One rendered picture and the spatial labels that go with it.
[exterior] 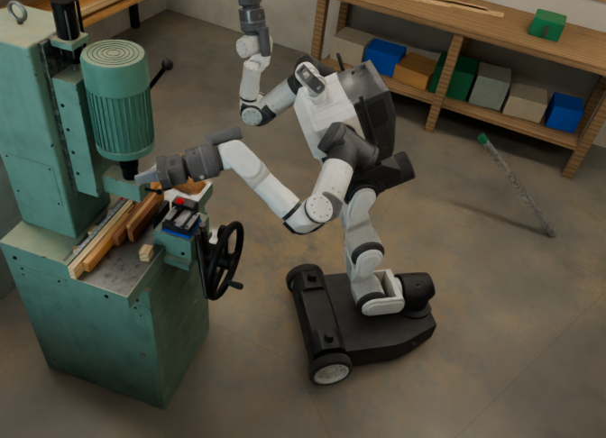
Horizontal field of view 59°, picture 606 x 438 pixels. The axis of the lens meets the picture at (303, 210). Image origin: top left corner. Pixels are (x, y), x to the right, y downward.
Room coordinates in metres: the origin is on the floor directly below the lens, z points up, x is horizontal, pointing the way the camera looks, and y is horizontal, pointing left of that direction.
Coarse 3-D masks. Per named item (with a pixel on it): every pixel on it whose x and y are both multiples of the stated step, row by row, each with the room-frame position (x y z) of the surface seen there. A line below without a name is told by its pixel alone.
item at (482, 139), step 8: (480, 136) 2.76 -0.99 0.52; (488, 144) 2.73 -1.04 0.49; (488, 152) 2.72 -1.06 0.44; (496, 152) 2.74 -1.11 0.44; (496, 160) 2.70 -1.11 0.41; (504, 168) 2.68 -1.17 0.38; (512, 176) 2.68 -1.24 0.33; (512, 184) 2.66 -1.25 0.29; (520, 184) 2.68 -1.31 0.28; (520, 192) 2.64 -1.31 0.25; (528, 200) 2.62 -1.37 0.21; (536, 208) 2.60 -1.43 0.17; (536, 216) 2.59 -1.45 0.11; (544, 216) 2.61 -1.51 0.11; (544, 224) 2.57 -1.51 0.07; (552, 232) 2.55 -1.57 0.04
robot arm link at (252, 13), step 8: (240, 0) 1.74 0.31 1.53; (248, 0) 1.74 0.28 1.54; (256, 0) 1.77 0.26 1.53; (240, 8) 1.79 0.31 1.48; (248, 8) 1.74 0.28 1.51; (256, 8) 1.75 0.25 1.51; (240, 16) 1.74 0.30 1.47; (248, 16) 1.73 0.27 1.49; (256, 16) 1.73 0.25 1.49; (264, 16) 1.76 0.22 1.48
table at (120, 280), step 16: (176, 192) 1.46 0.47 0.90; (208, 192) 1.51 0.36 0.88; (128, 240) 1.19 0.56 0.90; (144, 240) 1.20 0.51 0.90; (208, 240) 1.29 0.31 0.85; (112, 256) 1.11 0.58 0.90; (128, 256) 1.12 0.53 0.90; (160, 256) 1.15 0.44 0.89; (176, 256) 1.17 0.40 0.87; (96, 272) 1.04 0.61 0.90; (112, 272) 1.04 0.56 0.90; (128, 272) 1.05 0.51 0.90; (144, 272) 1.06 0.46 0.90; (80, 288) 0.99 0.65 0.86; (96, 288) 0.98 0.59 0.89; (112, 288) 0.98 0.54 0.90; (128, 288) 0.99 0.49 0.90; (128, 304) 0.96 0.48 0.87
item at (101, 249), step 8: (152, 184) 1.44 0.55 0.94; (160, 184) 1.46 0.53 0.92; (152, 192) 1.41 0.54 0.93; (120, 224) 1.21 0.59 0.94; (112, 232) 1.18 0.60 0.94; (104, 240) 1.14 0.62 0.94; (112, 240) 1.16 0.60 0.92; (96, 248) 1.10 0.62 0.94; (104, 248) 1.11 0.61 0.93; (88, 256) 1.06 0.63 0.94; (96, 256) 1.08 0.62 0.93; (88, 264) 1.04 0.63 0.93
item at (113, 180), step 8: (112, 168) 1.34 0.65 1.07; (120, 168) 1.35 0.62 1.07; (104, 176) 1.30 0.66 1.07; (112, 176) 1.30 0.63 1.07; (120, 176) 1.31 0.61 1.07; (104, 184) 1.30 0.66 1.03; (112, 184) 1.29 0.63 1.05; (120, 184) 1.28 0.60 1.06; (128, 184) 1.28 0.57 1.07; (136, 184) 1.28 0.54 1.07; (144, 184) 1.30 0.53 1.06; (112, 192) 1.29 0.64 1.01; (120, 192) 1.28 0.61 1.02; (128, 192) 1.28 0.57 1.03; (136, 192) 1.27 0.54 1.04; (144, 192) 1.30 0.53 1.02; (136, 200) 1.27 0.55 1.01
